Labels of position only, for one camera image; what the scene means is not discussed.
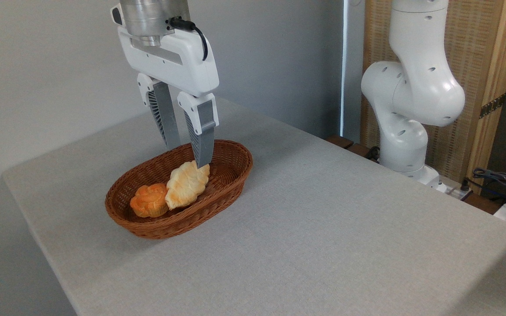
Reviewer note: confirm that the orange round bread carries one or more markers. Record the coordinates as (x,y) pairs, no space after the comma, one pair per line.
(149,201)

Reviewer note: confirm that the woven wood-framed folding screen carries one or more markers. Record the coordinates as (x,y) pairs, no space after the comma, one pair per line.
(477,52)

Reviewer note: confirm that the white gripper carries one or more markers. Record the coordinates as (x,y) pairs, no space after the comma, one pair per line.
(182,61)

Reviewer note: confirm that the dark metal screen hinge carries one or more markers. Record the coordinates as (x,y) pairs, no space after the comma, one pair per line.
(492,105)

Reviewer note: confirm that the white vertical wall trim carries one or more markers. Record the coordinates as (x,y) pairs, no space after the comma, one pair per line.
(345,66)

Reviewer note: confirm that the brown oval wicker basket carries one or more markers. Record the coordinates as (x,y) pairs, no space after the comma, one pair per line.
(226,175)

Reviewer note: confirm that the pale leaf-shaped bread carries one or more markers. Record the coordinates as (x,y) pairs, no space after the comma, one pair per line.
(185,184)

